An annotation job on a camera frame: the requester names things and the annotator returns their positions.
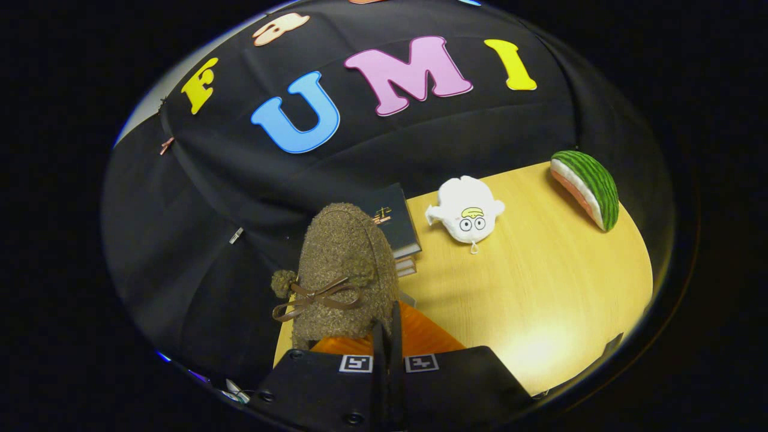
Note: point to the copper clip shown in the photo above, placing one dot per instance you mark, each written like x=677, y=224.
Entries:
x=166, y=146

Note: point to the black backdrop cloth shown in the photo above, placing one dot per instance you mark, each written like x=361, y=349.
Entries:
x=240, y=192

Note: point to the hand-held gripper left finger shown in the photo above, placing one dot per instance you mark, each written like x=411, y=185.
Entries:
x=330, y=390

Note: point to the watermelon slice plush toy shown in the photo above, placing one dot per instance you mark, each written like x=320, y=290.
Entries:
x=597, y=180

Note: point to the brown fuzzy shoe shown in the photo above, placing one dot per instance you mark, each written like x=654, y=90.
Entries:
x=348, y=252

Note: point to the silver clip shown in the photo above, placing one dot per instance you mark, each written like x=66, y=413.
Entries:
x=236, y=235

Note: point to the brown book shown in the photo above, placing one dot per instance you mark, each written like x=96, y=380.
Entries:
x=407, y=266

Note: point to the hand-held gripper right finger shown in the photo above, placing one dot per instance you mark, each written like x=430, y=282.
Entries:
x=462, y=387

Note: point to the black hardcover book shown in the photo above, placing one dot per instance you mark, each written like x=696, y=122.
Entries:
x=396, y=225

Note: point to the white plush toy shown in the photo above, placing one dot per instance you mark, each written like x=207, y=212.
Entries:
x=465, y=201

